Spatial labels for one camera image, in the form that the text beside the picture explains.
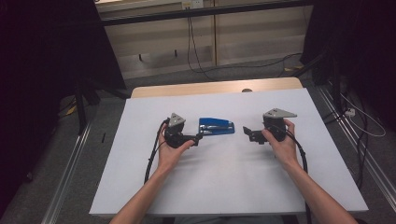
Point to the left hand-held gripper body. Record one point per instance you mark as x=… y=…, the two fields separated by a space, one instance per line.
x=176 y=130

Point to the brown round table grommet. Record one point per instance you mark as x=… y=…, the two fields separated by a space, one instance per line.
x=247 y=90

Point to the wooden table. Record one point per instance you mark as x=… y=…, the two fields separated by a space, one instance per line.
x=186 y=89

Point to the black curtain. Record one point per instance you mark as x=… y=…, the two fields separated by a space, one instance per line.
x=358 y=46
x=40 y=62

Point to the person's right hand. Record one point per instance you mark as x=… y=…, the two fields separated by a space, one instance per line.
x=286 y=149

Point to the black metal stand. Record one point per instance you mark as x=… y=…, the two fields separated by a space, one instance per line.
x=335 y=87
x=81 y=115

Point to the blue stapler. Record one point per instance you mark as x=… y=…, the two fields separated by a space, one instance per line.
x=216 y=127

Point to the small black stick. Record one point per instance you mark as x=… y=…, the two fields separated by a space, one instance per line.
x=103 y=137

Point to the white plug adapter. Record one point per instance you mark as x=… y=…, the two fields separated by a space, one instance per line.
x=350 y=112

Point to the white table cover sheet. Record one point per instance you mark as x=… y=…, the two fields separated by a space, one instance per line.
x=224 y=174

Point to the black metal frame bar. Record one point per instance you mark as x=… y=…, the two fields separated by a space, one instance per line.
x=202 y=12

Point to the person's grey trousers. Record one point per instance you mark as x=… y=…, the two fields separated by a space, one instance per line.
x=227 y=220

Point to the person's left hand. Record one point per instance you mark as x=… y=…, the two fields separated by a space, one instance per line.
x=169 y=157

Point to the aluminium floor rail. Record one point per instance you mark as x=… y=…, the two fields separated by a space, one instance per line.
x=67 y=177
x=373 y=168

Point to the white wall socket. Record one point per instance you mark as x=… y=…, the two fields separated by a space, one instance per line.
x=192 y=4

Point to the beige wooden cabinet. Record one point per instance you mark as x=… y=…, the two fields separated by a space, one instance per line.
x=255 y=40

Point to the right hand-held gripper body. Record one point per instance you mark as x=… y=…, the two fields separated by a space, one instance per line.
x=275 y=124

